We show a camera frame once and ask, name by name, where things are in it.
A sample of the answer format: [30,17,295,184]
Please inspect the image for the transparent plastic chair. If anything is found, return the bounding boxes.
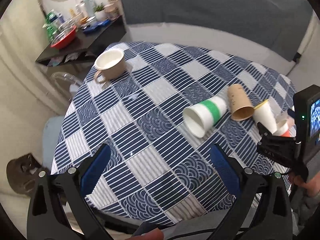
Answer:
[50,72,82,101]

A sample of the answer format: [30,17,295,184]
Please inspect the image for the dark side table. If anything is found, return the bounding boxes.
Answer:
[35,16,126,67]

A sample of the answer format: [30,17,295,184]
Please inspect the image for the beige ceramic mug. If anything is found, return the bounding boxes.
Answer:
[94,48,127,83]

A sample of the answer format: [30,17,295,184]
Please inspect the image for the dark grey sofa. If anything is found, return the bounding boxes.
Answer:
[121,0,313,60]

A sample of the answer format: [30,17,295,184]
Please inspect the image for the white cup orange band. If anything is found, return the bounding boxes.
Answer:
[273,117,295,137]

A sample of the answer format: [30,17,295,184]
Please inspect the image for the operator right hand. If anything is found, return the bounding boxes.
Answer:
[289,172,320,197]

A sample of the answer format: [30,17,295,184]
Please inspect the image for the white pump bottle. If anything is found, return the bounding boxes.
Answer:
[83,0,95,17]

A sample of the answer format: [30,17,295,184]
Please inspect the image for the white cup green band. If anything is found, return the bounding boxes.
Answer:
[182,96,227,138]

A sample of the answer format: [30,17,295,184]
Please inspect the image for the green plastic bottle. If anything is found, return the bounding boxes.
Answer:
[43,11,60,42]

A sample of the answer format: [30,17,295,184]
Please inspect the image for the red bowl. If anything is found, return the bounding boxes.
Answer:
[50,26,76,50]

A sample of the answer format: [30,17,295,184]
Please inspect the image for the white cup yellow rim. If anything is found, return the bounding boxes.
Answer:
[253,99,277,134]

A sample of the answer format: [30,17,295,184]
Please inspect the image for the small potted plant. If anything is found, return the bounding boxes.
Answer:
[94,3,108,21]

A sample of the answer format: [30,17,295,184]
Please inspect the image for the blue tray on table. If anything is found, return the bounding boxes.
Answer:
[81,20,111,34]

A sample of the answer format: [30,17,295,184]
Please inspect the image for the blue white patterned tablecloth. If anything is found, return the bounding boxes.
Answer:
[51,42,296,225]

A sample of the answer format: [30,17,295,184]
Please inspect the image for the brown bag on floor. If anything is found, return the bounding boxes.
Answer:
[6,153,42,197]

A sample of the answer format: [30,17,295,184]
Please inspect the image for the white cup pink hearts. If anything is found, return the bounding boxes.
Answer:
[276,111,295,128]

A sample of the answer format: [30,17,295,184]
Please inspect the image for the brown kraft paper cup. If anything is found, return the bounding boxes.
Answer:
[227,83,254,121]

